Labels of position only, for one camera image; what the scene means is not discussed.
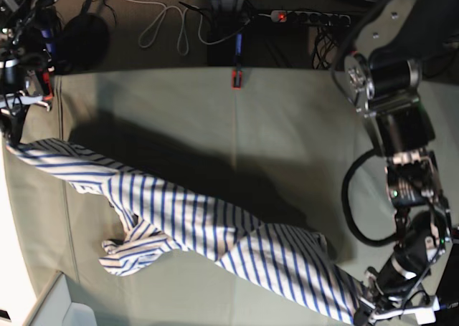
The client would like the black power strip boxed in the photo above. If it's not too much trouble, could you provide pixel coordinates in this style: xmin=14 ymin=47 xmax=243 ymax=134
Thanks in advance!
xmin=270 ymin=10 xmax=351 ymax=27

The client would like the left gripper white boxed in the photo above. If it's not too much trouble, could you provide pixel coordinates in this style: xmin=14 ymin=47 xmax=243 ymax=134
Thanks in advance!
xmin=354 ymin=267 xmax=440 ymax=326

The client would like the white looped cable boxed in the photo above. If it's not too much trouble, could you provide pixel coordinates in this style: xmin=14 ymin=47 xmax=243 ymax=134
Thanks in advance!
xmin=113 ymin=0 xmax=202 ymax=56

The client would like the red black clamp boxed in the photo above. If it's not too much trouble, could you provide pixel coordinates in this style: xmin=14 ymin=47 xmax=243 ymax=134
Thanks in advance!
xmin=232 ymin=69 xmax=242 ymax=90
xmin=35 ymin=69 xmax=54 ymax=102

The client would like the red black centre clamp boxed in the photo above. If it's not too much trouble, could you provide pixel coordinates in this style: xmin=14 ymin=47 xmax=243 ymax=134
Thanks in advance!
xmin=232 ymin=69 xmax=242 ymax=90

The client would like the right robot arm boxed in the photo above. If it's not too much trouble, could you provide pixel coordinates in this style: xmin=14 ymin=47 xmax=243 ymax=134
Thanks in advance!
xmin=1 ymin=0 xmax=62 ymax=145

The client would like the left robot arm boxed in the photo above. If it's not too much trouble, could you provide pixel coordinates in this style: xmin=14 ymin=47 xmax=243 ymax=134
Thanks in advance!
xmin=334 ymin=0 xmax=458 ymax=325

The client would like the blue white striped t-shirt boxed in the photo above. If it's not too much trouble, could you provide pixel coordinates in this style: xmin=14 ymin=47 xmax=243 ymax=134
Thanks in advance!
xmin=7 ymin=138 xmax=364 ymax=325

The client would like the black round stand base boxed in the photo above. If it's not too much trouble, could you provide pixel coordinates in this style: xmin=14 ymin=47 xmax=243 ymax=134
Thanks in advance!
xmin=55 ymin=14 xmax=110 ymax=75

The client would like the red black left clamp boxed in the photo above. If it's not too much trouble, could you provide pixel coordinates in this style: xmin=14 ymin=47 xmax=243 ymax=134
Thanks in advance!
xmin=35 ymin=69 xmax=54 ymax=102

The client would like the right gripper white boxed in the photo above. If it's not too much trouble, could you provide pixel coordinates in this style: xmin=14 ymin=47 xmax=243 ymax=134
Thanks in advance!
xmin=1 ymin=91 xmax=50 ymax=147

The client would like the light grey plastic bin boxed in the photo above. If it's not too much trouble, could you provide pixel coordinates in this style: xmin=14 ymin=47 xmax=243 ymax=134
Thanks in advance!
xmin=23 ymin=271 xmax=98 ymax=326

